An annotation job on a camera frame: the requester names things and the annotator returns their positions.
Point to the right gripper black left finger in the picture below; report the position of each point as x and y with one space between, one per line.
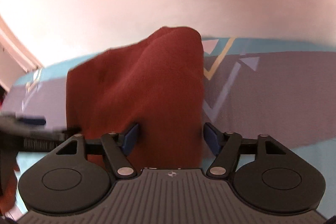
98 158

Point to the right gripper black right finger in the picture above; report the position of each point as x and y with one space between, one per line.
227 147

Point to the blue grey patterned bedsheet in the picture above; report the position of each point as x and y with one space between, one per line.
261 87

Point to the white door frame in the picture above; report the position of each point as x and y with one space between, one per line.
16 59

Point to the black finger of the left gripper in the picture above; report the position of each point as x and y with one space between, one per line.
34 121

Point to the dark red knit sweater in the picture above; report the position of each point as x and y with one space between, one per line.
156 83

